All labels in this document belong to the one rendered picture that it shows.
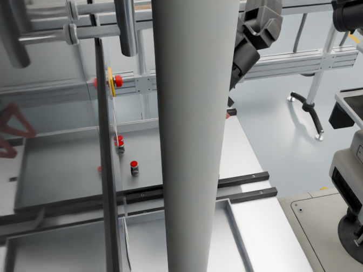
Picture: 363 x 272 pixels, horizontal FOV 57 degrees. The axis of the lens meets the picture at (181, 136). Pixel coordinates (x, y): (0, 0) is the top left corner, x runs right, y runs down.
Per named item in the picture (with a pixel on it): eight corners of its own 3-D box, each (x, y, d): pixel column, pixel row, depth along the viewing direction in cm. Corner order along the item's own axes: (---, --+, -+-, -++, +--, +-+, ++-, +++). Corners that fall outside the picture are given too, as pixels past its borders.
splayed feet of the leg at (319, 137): (315, 142, 229) (321, 127, 220) (284, 97, 264) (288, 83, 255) (326, 140, 231) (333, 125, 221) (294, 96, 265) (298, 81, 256)
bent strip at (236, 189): (193, 203, 90) (194, 190, 85) (190, 195, 92) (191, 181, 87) (243, 194, 92) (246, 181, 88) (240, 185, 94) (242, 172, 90)
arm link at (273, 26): (284, 27, 68) (253, 35, 75) (252, -20, 62) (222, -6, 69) (256, 72, 64) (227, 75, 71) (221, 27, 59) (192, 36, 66)
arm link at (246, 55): (268, 57, 67) (253, 53, 72) (248, 31, 64) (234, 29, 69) (244, 82, 67) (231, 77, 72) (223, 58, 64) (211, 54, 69)
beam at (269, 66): (101, 99, 194) (97, 81, 186) (100, 90, 200) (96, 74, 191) (352, 67, 217) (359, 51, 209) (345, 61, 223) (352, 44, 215)
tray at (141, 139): (95, 203, 90) (93, 195, 87) (93, 136, 108) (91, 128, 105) (219, 182, 95) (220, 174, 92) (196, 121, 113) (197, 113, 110)
